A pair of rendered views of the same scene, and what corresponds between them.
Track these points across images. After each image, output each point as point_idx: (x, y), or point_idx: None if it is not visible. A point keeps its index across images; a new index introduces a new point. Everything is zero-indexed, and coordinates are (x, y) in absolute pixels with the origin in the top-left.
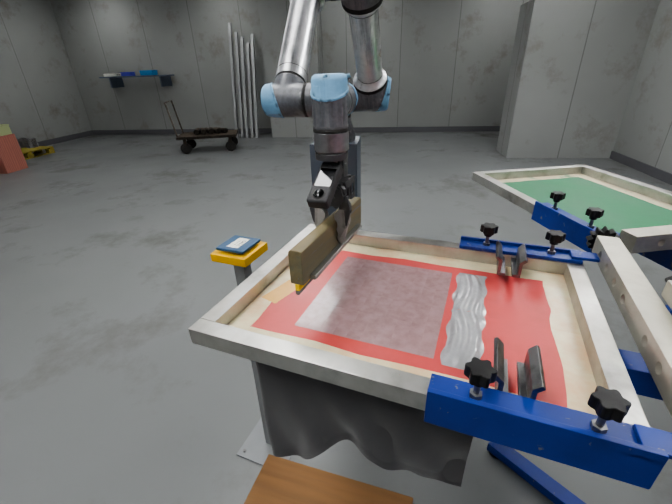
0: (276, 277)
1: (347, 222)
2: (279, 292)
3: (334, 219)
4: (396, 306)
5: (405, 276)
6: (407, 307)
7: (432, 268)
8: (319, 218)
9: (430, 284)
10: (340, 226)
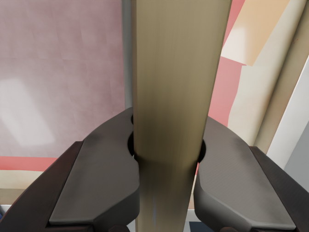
0: (284, 62)
1: (63, 153)
2: (266, 6)
3: (145, 168)
4: (20, 34)
5: (54, 130)
6: (2, 38)
7: (28, 160)
8: (229, 160)
9: (7, 118)
10: (111, 137)
